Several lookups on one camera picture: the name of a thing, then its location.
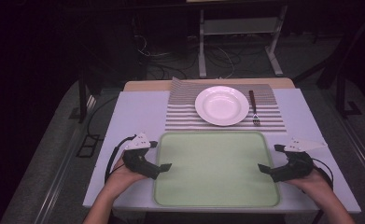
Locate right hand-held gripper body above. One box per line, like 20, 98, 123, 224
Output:
270, 137, 328, 183

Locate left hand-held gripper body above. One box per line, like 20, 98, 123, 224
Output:
121, 132, 161, 181

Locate person's left hand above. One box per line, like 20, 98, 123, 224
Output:
105, 156, 148, 201

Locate person's right hand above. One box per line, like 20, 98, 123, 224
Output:
284, 168, 333, 202

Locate white board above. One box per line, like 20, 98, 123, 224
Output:
82, 88, 362, 215

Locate striped placemat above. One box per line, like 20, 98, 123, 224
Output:
164, 77, 288, 133

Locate light green tray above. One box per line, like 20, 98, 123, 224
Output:
152, 131, 281, 208

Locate white plate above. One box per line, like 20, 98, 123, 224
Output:
194, 85, 250, 127

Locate dark metal stand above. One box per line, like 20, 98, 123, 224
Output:
68, 69, 105, 124

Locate black angled stand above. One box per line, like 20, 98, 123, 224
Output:
293, 7, 365, 119

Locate grey metal stand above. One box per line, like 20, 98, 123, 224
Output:
197, 4, 288, 79

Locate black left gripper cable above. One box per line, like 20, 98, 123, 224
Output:
104, 133, 138, 185

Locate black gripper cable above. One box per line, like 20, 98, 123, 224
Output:
104, 133, 138, 185
312, 157, 334, 191

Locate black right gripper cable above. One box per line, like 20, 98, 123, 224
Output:
312, 157, 334, 191

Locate fork with brown handle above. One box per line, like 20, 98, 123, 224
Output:
248, 90, 261, 127

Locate black floor cable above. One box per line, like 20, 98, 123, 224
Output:
86, 95, 119, 138

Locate tangle of floor cables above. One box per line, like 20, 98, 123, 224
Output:
134, 33, 244, 80

